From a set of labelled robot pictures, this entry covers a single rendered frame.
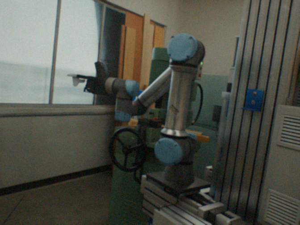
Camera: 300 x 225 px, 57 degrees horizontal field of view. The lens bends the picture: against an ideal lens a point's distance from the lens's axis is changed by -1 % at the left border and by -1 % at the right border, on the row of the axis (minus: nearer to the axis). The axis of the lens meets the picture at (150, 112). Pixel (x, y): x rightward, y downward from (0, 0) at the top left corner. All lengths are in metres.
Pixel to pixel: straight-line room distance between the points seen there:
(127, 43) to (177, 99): 2.50
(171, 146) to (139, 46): 2.79
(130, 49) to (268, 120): 2.65
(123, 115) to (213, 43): 3.32
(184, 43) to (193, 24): 3.56
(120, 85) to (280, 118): 0.67
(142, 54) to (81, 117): 1.20
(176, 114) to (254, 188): 0.45
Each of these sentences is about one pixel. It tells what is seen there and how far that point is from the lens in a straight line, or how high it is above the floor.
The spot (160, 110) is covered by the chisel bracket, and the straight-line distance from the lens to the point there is 2.03.
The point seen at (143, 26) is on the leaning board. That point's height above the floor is 1.99.
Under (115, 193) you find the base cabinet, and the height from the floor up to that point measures 0.41.
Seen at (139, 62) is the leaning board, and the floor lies 1.51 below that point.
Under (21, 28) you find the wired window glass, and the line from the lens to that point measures 2.95.
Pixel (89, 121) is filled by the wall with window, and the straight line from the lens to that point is 3.42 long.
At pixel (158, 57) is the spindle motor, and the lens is 1.97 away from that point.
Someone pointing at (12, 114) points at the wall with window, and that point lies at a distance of 2.86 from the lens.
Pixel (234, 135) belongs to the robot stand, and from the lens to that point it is 1.29.
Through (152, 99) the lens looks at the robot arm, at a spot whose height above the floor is 1.18.
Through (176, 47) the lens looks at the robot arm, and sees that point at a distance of 1.12.
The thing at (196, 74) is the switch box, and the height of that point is 1.36.
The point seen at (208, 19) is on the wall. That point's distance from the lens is 4.57.
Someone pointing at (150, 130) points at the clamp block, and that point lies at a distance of 1.79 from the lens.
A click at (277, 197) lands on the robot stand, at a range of 1.16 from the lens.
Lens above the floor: 1.25
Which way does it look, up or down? 6 degrees down
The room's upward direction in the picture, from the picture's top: 7 degrees clockwise
